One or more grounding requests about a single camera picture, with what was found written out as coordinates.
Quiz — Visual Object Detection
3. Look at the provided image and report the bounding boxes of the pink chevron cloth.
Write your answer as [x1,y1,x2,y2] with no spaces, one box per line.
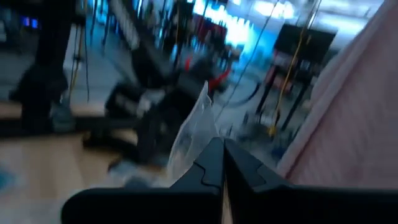
[275,0,398,189]

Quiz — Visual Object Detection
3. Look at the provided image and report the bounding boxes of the blue rubber band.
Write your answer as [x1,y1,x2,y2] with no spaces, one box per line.
[0,169,16,190]

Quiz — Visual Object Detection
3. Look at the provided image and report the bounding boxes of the black computer monitor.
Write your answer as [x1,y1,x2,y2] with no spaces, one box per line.
[273,24,338,65]

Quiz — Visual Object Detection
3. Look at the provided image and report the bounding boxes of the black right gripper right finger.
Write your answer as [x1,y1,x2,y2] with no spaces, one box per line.
[223,139,398,224]

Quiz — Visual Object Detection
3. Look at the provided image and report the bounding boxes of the yellow hanging cable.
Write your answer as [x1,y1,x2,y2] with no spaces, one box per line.
[267,0,323,138]

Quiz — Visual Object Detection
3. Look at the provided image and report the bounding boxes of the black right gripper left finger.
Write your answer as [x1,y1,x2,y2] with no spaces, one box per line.
[60,138,225,224]

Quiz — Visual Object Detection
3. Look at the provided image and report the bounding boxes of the red cable strap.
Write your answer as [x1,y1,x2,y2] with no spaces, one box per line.
[207,68,233,91]

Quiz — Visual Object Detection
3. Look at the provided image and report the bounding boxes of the black aluminium table frame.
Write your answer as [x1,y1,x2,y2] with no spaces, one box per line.
[0,116,141,139]

